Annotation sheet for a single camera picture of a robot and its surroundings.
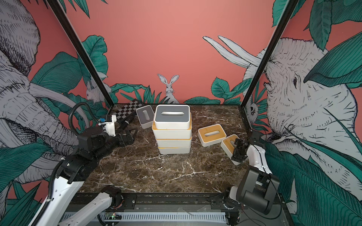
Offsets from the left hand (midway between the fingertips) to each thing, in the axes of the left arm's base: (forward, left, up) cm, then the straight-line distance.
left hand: (131, 128), depth 65 cm
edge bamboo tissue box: (+2, -54, -27) cm, 60 cm away
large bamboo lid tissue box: (+1, -19, -18) cm, 27 cm away
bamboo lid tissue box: (+2, -19, -10) cm, 22 cm away
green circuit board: (-31, +12, -32) cm, 46 cm away
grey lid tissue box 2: (+34, +4, -31) cm, 46 cm away
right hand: (+3, -57, -24) cm, 62 cm away
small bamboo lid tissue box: (+13, -45, -29) cm, 55 cm away
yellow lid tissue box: (+3, -14, -30) cm, 34 cm away
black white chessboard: (+38, +20, -29) cm, 51 cm away
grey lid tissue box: (+5, -19, +1) cm, 20 cm away
